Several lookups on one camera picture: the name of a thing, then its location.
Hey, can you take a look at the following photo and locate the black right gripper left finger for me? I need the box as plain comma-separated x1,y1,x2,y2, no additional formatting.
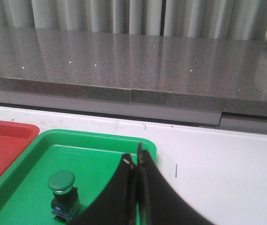
71,153,137,225

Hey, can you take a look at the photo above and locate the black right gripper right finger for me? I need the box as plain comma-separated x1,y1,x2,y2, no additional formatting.
137,143,212,225

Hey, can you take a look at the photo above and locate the green mushroom push button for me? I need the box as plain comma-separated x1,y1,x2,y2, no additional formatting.
47,170,80,223

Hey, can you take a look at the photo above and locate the green plastic tray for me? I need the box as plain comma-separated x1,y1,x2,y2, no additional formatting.
0,129,157,225

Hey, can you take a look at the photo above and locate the red plastic tray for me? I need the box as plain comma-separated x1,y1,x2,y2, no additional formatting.
0,120,40,176

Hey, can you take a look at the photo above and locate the grey stone counter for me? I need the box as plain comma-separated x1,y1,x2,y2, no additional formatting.
0,26,267,134

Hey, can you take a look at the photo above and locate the white corrugated curtain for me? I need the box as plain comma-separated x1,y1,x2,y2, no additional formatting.
0,0,267,40

